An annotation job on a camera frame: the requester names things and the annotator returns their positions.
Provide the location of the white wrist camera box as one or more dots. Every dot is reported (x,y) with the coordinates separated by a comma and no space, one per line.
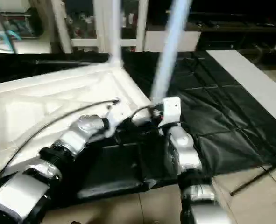
(115,114)
(171,109)

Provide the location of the black tripod leg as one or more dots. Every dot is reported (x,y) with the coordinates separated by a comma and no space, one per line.
(250,179)

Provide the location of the dark low sideboard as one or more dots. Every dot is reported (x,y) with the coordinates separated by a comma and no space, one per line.
(240,18)

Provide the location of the light blue stand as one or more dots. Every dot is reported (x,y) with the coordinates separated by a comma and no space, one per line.
(9,35)

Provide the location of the white drawer unit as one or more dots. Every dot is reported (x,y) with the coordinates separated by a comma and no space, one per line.
(189,41)

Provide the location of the white flat board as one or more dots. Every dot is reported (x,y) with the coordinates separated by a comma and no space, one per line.
(254,79)

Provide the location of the black work mat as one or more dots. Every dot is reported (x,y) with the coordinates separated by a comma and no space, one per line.
(222,116)

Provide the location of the white glass door cabinet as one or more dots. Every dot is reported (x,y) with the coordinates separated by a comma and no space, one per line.
(86,23)

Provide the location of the white plastic table leg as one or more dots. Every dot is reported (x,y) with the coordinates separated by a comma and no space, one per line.
(115,32)
(170,51)

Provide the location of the white plastic table top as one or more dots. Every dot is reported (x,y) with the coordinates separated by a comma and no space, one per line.
(44,98)

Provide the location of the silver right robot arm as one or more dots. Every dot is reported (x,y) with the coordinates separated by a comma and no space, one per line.
(182,154)

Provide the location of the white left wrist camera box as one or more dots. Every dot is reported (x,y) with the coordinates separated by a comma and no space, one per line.
(115,114)

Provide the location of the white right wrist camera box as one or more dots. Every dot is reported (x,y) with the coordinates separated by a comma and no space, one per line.
(171,109)

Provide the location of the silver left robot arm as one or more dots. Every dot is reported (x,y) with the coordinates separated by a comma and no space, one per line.
(77,135)

